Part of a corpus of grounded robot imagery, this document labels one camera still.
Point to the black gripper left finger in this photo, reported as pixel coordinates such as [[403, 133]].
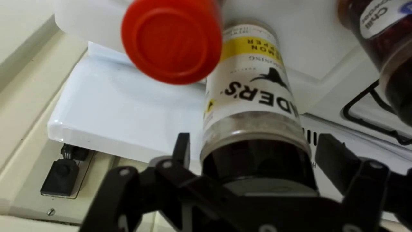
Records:
[[129, 189]]

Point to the red-capped bottle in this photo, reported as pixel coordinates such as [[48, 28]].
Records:
[[252, 108]]

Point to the small jar tall red lid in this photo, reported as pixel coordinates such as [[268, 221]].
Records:
[[171, 39]]

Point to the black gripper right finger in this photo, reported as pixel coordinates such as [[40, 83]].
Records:
[[364, 189]]

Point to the wall outlet with black plug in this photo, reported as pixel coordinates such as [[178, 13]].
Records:
[[64, 176]]

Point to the white gas stove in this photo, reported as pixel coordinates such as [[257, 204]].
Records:
[[129, 108]]

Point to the dark spice jar black lid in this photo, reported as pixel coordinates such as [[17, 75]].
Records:
[[386, 56]]

